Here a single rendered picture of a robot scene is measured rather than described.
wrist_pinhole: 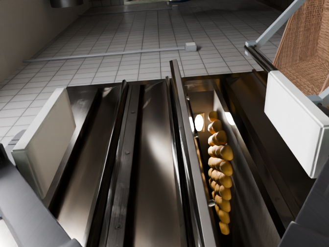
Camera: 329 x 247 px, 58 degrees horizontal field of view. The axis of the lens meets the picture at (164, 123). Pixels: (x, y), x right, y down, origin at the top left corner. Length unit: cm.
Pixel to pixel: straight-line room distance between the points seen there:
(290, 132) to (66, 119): 13
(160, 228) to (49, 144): 76
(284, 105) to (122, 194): 89
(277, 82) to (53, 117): 13
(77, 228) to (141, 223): 19
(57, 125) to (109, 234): 76
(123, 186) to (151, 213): 16
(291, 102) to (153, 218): 81
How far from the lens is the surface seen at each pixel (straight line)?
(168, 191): 100
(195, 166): 87
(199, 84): 185
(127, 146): 125
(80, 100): 176
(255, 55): 106
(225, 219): 176
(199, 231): 71
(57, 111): 18
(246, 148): 122
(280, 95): 18
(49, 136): 17
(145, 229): 93
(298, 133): 17
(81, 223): 96
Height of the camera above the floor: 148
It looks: 1 degrees up
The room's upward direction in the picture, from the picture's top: 95 degrees counter-clockwise
